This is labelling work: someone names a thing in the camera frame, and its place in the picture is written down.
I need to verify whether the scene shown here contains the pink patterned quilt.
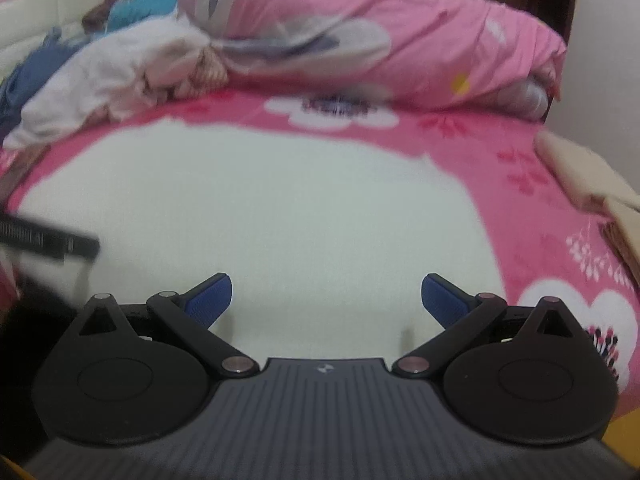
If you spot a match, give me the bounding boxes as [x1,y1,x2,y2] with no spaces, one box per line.
[177,0,568,121]

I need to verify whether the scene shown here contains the folded brown cloth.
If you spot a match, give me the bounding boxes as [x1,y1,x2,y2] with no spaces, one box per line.
[600,220,640,272]

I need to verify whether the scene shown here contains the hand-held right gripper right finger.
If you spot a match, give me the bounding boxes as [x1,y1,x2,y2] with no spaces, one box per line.
[394,273,576,378]

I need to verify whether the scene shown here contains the pink floral blanket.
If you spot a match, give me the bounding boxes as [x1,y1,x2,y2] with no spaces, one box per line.
[0,87,640,411]

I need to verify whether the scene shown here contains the white pink bed frame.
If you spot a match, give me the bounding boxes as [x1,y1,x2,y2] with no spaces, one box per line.
[0,0,131,81]

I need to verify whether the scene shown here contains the large folded beige cloth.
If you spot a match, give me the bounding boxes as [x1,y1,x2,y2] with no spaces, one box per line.
[535,130,640,211]

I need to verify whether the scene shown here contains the pink lattice patterned cloth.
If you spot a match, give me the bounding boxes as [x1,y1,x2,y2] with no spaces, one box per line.
[190,50,229,97]

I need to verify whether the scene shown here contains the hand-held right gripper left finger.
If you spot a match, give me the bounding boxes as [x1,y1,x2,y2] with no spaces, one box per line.
[75,272,261,378]

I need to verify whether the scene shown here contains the white deer print sweater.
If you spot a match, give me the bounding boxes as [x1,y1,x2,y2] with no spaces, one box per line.
[20,125,508,361]

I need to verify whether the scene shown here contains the white crumpled cloth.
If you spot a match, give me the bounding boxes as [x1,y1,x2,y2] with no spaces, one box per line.
[2,15,211,150]

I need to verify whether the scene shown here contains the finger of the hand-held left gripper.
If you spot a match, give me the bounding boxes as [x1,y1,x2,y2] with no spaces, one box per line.
[65,232,101,263]

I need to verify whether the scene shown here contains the small folded beige cloth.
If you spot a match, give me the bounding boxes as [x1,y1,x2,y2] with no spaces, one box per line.
[602,195,640,261]

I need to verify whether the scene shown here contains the blue garment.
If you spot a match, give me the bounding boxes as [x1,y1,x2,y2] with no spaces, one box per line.
[0,27,76,131]

